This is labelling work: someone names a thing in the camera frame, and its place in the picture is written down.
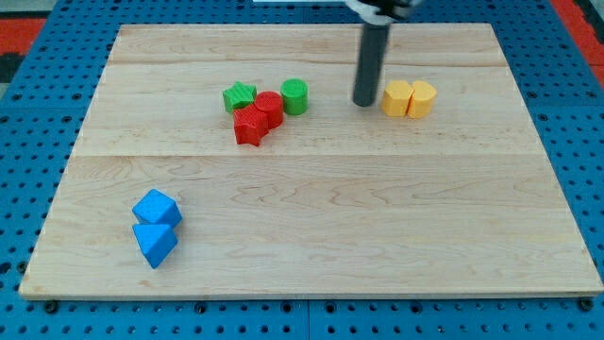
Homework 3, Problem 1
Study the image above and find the green cylinder block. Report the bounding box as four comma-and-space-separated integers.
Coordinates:
280, 78, 308, 115

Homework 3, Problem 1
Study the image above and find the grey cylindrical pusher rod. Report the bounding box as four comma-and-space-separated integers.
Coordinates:
352, 23, 391, 107

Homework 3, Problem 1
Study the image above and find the red cylinder block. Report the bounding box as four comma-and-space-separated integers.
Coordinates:
254, 91, 283, 129

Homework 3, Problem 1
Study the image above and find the green star block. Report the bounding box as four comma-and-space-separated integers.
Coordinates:
222, 81, 257, 113

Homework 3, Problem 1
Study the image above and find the blue triangle block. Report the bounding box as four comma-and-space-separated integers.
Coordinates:
132, 224, 178, 269

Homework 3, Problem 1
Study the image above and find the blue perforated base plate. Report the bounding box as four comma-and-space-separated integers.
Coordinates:
1, 0, 603, 339

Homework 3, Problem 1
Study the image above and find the yellow half-round block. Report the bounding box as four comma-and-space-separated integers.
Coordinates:
407, 80, 438, 119

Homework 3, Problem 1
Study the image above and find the yellow pentagon block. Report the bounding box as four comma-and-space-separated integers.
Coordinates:
380, 80, 414, 117

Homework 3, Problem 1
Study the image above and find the blue cube block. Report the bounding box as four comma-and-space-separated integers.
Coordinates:
132, 189, 182, 229

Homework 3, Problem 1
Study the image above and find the red star block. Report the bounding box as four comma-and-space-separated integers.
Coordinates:
233, 104, 269, 146

